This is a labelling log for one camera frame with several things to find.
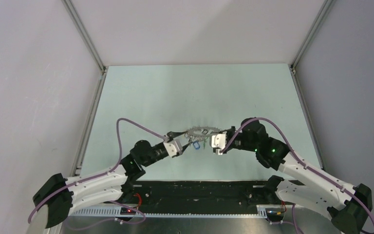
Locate blue key tag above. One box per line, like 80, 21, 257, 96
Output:
192, 141, 201, 150

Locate large metal key ring disc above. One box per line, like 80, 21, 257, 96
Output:
184, 126, 221, 142

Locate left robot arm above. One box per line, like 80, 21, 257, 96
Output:
33, 132, 191, 229

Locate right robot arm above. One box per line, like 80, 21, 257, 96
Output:
210, 117, 374, 234

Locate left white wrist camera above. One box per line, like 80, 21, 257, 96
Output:
163, 139, 183, 158

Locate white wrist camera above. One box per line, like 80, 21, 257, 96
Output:
210, 133, 227, 155
163, 139, 183, 158

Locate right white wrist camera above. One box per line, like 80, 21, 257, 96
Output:
210, 133, 227, 155

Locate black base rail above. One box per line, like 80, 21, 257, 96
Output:
71, 175, 304, 215

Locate white slotted cable duct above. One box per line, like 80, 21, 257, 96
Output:
70, 206, 267, 218

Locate right aluminium frame post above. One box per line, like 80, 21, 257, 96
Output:
290, 0, 336, 70

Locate aluminium frame post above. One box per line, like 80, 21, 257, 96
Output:
61, 0, 106, 73
290, 0, 336, 70

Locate left aluminium frame post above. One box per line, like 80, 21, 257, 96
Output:
61, 0, 106, 73

